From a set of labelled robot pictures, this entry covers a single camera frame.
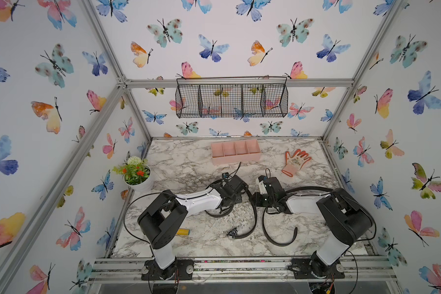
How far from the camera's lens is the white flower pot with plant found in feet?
2.82

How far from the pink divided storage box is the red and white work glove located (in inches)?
6.7

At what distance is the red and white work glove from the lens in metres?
1.06

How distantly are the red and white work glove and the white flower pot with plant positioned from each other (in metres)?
0.74

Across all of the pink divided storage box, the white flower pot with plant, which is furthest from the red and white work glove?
the white flower pot with plant

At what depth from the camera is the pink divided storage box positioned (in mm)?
1098

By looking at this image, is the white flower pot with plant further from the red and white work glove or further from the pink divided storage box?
the red and white work glove

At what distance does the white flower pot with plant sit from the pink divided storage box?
0.38m
